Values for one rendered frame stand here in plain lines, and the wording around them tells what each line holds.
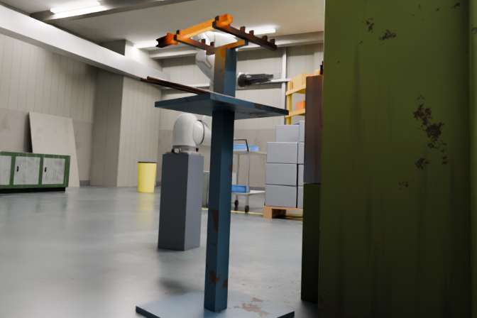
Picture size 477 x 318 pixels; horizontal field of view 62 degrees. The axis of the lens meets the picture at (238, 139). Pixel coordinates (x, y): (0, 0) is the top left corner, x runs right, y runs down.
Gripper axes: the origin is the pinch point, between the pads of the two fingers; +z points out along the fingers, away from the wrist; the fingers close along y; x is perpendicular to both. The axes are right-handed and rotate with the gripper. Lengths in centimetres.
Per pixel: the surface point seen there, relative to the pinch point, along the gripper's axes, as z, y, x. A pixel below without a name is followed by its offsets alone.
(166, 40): -8, 67, 1
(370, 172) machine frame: 66, 49, -48
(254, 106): 29, 59, -27
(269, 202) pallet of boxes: -130, -204, -82
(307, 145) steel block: 31, 22, -37
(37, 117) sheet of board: -761, -250, 51
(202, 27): 15, 71, 0
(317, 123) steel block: 35, 22, -29
